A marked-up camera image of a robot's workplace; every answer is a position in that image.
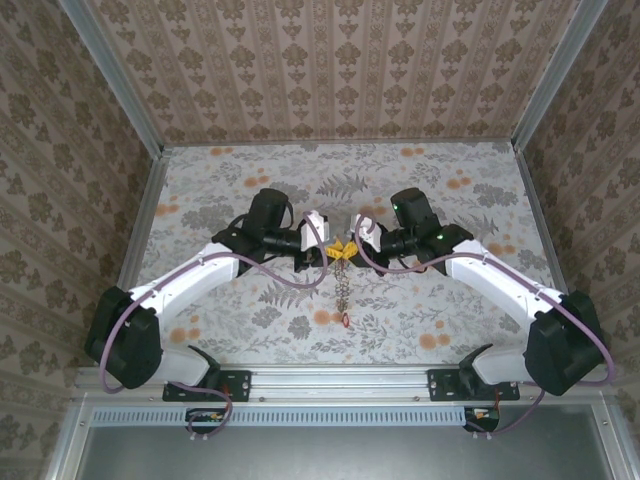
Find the floral table cover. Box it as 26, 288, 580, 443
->
107, 143, 581, 366

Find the grey sheet metal panel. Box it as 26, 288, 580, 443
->
44, 394, 640, 480

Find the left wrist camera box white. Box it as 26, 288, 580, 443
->
298, 209, 333, 251

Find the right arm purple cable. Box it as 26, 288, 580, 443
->
353, 214, 616, 442

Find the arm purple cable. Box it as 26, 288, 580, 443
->
353, 214, 616, 442
99, 217, 330, 443

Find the thin aluminium edge rail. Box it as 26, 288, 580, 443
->
164, 140, 516, 150

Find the wide aluminium base rail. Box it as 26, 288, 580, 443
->
74, 364, 611, 402

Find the aluminium table edge rail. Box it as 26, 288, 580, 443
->
93, 147, 174, 366
513, 144, 593, 365

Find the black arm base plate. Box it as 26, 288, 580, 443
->
162, 368, 252, 404
427, 368, 522, 404

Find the grey slotted cable duct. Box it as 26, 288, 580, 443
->
92, 405, 501, 429

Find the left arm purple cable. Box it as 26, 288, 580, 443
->
99, 217, 330, 443

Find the black cable connector bracket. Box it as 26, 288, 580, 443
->
462, 407, 502, 434
185, 407, 227, 435

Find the aluminium frame post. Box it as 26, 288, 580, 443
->
509, 0, 612, 151
58, 0, 166, 157

